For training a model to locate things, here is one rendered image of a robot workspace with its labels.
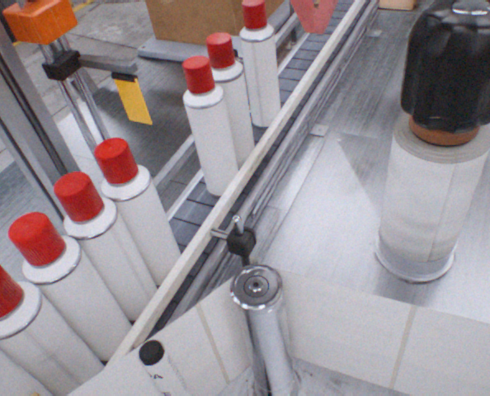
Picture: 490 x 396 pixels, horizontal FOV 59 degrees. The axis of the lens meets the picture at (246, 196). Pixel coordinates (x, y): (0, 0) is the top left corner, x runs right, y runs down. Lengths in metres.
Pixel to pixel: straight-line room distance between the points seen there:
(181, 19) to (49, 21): 0.68
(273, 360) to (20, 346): 0.20
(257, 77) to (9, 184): 0.50
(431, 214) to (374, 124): 0.40
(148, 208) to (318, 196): 0.26
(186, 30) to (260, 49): 0.47
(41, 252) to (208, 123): 0.26
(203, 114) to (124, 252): 0.20
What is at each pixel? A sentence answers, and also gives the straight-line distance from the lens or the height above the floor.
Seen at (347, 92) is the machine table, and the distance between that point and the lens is 0.92.
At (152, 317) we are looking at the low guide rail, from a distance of 0.51.
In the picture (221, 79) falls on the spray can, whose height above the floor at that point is 1.04.
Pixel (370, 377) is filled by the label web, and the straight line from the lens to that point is 0.43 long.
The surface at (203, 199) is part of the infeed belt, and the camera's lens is 0.64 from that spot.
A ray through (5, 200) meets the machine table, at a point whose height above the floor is 0.83.
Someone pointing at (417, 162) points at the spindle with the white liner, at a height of 1.05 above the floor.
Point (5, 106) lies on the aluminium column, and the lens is 0.51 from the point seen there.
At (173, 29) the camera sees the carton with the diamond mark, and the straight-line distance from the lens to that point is 1.14.
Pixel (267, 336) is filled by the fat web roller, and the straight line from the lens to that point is 0.34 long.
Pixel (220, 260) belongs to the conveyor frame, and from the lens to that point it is 0.59.
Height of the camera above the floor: 1.33
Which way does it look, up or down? 45 degrees down
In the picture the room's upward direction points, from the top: 10 degrees counter-clockwise
